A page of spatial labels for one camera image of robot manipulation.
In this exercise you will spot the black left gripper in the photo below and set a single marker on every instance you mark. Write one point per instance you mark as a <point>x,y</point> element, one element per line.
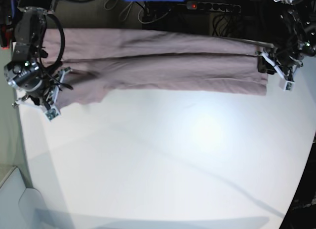
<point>282,62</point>

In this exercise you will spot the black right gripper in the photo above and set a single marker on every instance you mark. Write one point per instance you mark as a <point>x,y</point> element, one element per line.
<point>46,95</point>

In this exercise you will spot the mauve t-shirt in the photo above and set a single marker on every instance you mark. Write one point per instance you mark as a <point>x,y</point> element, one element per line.
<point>103,60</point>

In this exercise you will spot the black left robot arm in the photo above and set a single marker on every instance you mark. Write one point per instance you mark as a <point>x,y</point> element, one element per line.
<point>291,27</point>

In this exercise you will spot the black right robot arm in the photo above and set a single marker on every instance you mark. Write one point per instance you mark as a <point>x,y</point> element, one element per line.
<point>26,72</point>

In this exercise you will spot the black power strip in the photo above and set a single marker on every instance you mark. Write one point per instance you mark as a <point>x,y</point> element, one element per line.
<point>214,7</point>

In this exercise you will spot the red black clamp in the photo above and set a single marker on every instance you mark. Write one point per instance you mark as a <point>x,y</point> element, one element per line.
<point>6,32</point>

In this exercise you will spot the grey side panel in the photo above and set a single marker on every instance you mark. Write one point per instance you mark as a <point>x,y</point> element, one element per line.
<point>21,207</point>

